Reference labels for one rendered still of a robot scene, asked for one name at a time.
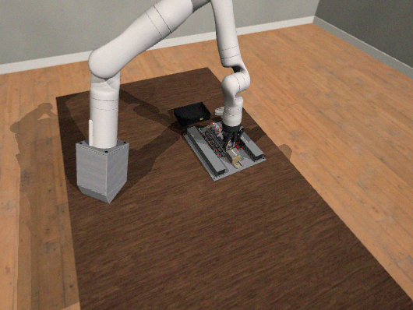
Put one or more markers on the plug-in relay with orange button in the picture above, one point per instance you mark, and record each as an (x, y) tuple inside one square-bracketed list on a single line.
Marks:
[(230, 145)]

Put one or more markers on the black parts tray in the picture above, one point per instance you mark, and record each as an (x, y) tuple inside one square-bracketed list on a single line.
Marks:
[(191, 114)]

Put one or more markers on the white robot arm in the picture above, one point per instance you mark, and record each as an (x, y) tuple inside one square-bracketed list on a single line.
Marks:
[(151, 27)]

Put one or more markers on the grey relay panel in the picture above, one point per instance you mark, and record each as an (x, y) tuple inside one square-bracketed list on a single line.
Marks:
[(223, 162)]

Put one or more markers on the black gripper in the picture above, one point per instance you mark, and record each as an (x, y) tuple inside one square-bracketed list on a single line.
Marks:
[(230, 132)]

